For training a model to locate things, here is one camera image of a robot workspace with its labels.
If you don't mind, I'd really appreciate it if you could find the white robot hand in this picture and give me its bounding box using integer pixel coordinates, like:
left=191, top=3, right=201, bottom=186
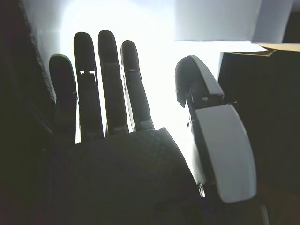
left=44, top=30, right=258, bottom=225

